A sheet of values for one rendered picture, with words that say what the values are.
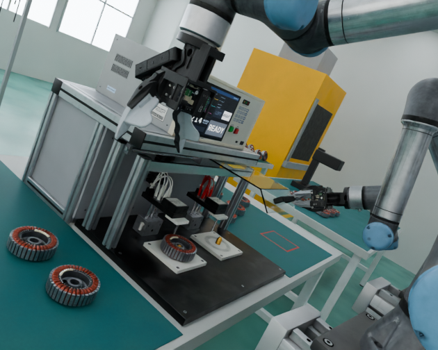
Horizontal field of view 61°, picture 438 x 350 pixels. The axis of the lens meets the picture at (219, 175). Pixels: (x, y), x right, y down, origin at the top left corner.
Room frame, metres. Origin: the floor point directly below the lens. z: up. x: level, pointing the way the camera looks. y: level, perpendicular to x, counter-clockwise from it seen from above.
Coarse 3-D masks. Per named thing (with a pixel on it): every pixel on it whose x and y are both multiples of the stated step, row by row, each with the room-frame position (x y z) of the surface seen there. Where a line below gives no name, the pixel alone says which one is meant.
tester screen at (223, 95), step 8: (216, 88) 1.17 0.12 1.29; (216, 96) 1.18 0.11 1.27; (224, 96) 1.22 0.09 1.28; (232, 96) 1.25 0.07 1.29; (208, 104) 1.16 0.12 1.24; (216, 104) 1.20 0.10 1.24; (224, 104) 1.23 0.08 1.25; (232, 104) 1.27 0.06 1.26; (208, 112) 1.18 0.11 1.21; (232, 112) 1.29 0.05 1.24; (208, 120) 1.19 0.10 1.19; (216, 120) 1.23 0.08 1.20; (224, 120) 1.27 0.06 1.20
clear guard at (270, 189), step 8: (216, 160) 1.28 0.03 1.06; (232, 168) 1.27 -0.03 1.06; (248, 168) 1.41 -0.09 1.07; (240, 176) 1.20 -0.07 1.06; (248, 176) 1.25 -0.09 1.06; (256, 176) 1.31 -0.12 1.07; (264, 176) 1.39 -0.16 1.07; (256, 184) 1.19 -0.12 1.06; (264, 184) 1.25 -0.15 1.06; (272, 184) 1.31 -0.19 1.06; (280, 184) 1.38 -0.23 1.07; (264, 192) 1.17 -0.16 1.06; (272, 192) 1.22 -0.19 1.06; (280, 192) 1.28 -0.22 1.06; (288, 192) 1.34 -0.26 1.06; (264, 200) 1.14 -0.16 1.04; (272, 200) 1.19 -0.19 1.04; (272, 208) 1.17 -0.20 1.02; (280, 208) 1.23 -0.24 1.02; (288, 208) 1.28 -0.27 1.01
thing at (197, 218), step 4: (188, 212) 1.34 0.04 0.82; (196, 212) 1.38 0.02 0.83; (188, 216) 1.33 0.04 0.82; (192, 216) 1.33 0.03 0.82; (196, 216) 1.34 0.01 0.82; (200, 216) 1.36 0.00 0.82; (188, 220) 1.32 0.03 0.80; (192, 220) 1.32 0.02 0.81; (196, 220) 1.34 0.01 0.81; (200, 220) 1.37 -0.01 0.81; (184, 224) 1.33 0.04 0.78; (188, 224) 1.32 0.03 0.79; (192, 224) 1.33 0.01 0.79; (196, 224) 1.36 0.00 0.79; (188, 228) 1.32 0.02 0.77; (192, 228) 1.34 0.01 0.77
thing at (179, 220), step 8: (144, 192) 1.14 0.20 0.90; (152, 200) 1.12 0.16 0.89; (168, 200) 1.10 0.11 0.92; (176, 200) 1.13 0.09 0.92; (160, 208) 1.10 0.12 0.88; (168, 208) 1.09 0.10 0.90; (176, 208) 1.07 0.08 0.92; (184, 208) 1.11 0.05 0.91; (152, 216) 1.15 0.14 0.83; (168, 216) 1.08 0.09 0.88; (176, 216) 1.09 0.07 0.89; (184, 216) 1.12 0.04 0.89; (176, 224) 1.06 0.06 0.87
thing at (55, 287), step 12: (60, 276) 0.73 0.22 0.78; (72, 276) 0.77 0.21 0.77; (84, 276) 0.77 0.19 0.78; (96, 276) 0.78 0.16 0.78; (48, 288) 0.70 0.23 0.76; (60, 288) 0.69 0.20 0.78; (72, 288) 0.71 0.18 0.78; (84, 288) 0.72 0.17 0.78; (96, 288) 0.74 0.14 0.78; (60, 300) 0.69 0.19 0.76; (72, 300) 0.69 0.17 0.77; (84, 300) 0.71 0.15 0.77
